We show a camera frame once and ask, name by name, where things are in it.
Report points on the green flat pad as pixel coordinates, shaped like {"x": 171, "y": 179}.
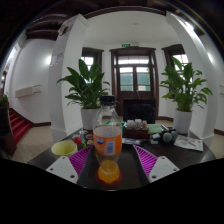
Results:
{"x": 154, "y": 129}

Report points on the dark framed window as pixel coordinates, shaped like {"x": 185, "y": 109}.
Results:
{"x": 88, "y": 61}
{"x": 178, "y": 60}

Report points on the tray with small cups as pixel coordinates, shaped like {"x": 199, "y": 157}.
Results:
{"x": 136, "y": 128}

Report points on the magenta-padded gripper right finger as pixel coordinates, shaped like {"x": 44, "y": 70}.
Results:
{"x": 164, "y": 167}

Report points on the flat round red coaster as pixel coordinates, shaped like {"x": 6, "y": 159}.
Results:
{"x": 98, "y": 180}

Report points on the pale yellow mug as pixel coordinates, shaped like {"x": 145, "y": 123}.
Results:
{"x": 63, "y": 149}

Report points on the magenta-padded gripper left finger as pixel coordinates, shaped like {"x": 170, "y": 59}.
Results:
{"x": 61, "y": 167}

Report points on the orange drink plastic bottle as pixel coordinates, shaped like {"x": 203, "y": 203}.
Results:
{"x": 107, "y": 143}

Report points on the green exit sign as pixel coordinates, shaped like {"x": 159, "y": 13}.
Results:
{"x": 125, "y": 45}

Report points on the leafy plant in white pot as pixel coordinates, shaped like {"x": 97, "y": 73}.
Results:
{"x": 85, "y": 86}
{"x": 185, "y": 86}

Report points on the grey foam ball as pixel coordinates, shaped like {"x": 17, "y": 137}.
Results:
{"x": 167, "y": 137}
{"x": 175, "y": 135}

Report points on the dark wooden stand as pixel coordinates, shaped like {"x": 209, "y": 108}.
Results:
{"x": 6, "y": 130}

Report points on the white wall unit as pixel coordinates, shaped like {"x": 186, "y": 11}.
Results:
{"x": 28, "y": 91}

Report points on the black chair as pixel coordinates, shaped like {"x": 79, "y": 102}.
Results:
{"x": 139, "y": 111}

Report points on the white printed paper sheet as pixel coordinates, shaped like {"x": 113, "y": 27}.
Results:
{"x": 188, "y": 143}

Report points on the small green plant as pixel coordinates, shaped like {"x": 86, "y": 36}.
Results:
{"x": 3, "y": 99}

